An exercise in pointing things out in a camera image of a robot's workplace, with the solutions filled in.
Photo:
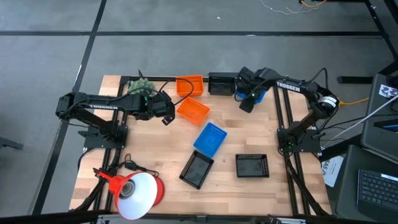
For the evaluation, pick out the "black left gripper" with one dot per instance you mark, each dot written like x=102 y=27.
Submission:
x=160 y=107

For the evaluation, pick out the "black metal stand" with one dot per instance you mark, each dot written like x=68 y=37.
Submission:
x=354 y=79

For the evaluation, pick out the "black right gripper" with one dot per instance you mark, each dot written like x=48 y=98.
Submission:
x=252 y=81

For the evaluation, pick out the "red desk lamp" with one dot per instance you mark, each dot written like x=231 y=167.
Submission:
x=136 y=196

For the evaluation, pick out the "orange slotted plastic basket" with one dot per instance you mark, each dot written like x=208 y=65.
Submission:
x=186 y=87
x=192 y=110

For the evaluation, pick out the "white paper sheet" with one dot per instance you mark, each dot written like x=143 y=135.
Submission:
x=332 y=174

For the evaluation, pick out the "dark grey closed laptop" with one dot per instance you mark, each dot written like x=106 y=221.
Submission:
x=373 y=146

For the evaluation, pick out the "blue slotted plastic basket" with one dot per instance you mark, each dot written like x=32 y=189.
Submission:
x=262 y=96
x=210 y=140

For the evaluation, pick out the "black slotted plastic basket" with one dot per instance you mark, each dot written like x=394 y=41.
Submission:
x=252 y=165
x=196 y=169
x=220 y=85

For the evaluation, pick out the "dark grey open laptop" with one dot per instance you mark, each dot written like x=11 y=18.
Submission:
x=376 y=189

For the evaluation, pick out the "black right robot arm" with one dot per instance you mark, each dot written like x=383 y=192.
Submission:
x=292 y=87

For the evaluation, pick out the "green potted plant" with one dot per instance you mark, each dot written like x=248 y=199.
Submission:
x=140 y=85

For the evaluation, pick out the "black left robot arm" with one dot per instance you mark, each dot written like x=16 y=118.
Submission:
x=102 y=107

